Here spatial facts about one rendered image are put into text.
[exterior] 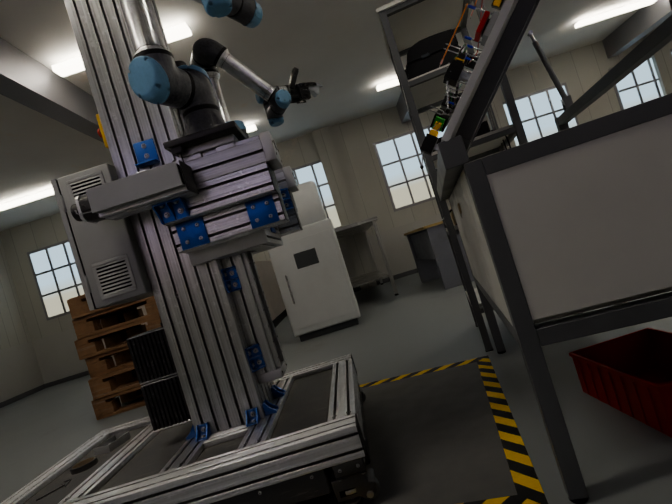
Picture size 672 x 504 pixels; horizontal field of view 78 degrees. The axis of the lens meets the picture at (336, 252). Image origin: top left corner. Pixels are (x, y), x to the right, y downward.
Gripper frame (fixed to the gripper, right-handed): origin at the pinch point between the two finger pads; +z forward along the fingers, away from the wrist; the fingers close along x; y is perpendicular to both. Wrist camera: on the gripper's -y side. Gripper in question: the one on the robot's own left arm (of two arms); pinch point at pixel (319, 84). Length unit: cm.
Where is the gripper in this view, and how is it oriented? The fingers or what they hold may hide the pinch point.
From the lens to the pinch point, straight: 237.2
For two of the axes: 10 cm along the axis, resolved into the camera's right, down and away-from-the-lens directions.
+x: 4.4, -0.1, -9.0
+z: 8.7, -2.6, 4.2
